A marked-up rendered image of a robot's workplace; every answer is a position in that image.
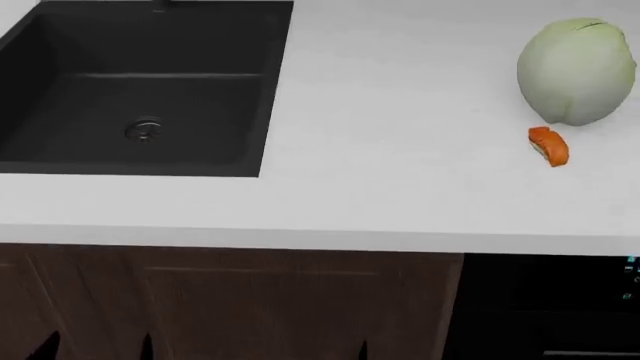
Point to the black dishwasher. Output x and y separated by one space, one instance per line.
545 307

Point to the pale green cabbage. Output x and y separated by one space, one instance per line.
575 71

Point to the orange salmon sushi piece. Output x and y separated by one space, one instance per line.
550 145

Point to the black kitchen sink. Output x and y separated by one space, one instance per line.
150 56

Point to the round metal sink drain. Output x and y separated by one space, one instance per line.
144 129

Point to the dark brown wooden cabinet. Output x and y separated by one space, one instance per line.
225 300

